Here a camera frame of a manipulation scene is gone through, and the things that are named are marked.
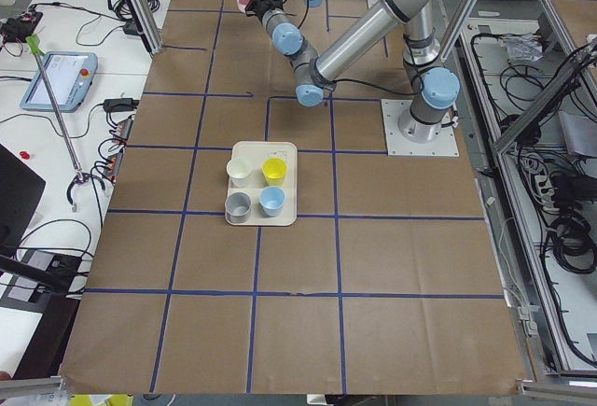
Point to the blue plastic cup on tray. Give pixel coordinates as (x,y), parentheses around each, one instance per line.
(272,201)

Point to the cream plastic tray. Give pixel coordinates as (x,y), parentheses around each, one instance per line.
(263,184)

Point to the green plastic handle tool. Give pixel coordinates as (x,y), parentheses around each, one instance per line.
(33,41)

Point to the grey plastic cup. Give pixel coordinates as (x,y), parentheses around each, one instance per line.
(238,208)

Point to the teach pendant tablet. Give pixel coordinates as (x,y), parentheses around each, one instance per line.
(70,76)

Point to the pale green plastic cup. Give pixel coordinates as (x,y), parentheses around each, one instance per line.
(239,170)

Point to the yellow plastic cup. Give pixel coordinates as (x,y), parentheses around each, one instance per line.
(274,171)

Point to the black power adapter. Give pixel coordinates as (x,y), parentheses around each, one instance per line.
(113,105)

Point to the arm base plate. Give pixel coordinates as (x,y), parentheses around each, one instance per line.
(405,136)

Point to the long metal rod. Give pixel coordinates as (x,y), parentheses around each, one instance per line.
(80,178)

